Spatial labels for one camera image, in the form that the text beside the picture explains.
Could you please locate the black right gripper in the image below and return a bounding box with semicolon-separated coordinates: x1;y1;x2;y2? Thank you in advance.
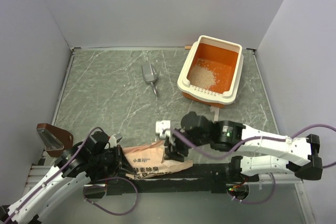
164;127;211;163

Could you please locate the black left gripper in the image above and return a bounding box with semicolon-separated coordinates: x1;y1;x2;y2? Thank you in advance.
90;144;137;176

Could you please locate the pink cat litter bag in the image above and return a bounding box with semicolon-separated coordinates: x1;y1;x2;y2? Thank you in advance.
123;141;193;179

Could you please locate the grey metal litter scoop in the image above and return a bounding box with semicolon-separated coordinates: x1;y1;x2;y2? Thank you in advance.
141;62;158;97

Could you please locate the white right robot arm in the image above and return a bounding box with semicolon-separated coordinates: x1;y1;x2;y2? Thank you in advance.
155;111;323;181

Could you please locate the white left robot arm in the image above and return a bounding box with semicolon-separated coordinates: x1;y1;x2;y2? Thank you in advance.
1;127;135;223

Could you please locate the clean litter pile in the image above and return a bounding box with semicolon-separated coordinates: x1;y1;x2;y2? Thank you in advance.
187;59;229;89

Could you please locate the orange and white litter box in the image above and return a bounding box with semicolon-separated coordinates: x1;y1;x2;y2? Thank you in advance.
177;35;244;108

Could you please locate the brown dustpan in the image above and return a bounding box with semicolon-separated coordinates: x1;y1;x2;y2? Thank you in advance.
36;123;74;158

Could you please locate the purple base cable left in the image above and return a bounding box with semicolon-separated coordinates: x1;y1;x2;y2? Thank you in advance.
82;178;139;216

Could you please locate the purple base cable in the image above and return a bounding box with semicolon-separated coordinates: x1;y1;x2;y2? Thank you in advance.
227;173;276;205
82;178;139;216

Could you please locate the black mounting base rail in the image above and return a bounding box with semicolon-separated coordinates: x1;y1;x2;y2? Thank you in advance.
107;164;259;196

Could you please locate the aluminium frame rail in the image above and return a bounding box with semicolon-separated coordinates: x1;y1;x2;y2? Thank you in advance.
259;173;303;184

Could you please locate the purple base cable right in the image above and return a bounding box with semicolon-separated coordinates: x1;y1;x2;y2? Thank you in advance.
227;173;276;205

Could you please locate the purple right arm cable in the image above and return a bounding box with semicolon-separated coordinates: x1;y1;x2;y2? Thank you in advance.
170;124;336;168

